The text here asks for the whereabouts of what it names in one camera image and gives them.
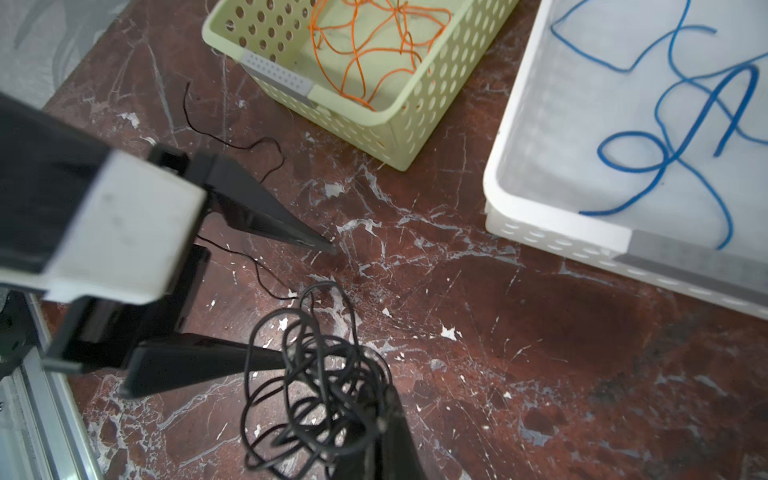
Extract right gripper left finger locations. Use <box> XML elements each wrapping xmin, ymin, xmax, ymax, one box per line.
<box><xmin>330</xmin><ymin>386</ymin><xmax>384</xmax><ymax>479</ymax></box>

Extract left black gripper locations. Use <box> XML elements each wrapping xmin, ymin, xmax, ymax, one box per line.
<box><xmin>43</xmin><ymin>146</ymin><xmax>335</xmax><ymax>399</ymax></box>

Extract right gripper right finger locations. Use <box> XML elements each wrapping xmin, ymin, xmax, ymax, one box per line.
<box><xmin>381</xmin><ymin>385</ymin><xmax>426</xmax><ymax>480</ymax></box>

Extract black cable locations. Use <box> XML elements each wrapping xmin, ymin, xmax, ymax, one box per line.
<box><xmin>181</xmin><ymin>80</ymin><xmax>394</xmax><ymax>472</ymax></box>

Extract orange cable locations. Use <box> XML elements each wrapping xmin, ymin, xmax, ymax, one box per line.
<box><xmin>308</xmin><ymin>0</ymin><xmax>454</xmax><ymax>112</ymax></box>

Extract blue cable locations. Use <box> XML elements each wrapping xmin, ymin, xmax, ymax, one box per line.
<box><xmin>550</xmin><ymin>0</ymin><xmax>768</xmax><ymax>251</ymax></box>

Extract middle light green basket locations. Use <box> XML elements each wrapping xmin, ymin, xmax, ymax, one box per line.
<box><xmin>202</xmin><ymin>0</ymin><xmax>514</xmax><ymax>171</ymax></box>

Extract white perforated plastic basket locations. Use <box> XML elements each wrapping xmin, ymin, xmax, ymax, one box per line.
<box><xmin>483</xmin><ymin>1</ymin><xmax>767</xmax><ymax>318</ymax></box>

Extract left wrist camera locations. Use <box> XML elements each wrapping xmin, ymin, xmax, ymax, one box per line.
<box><xmin>1</xmin><ymin>95</ymin><xmax>206</xmax><ymax>305</ymax></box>

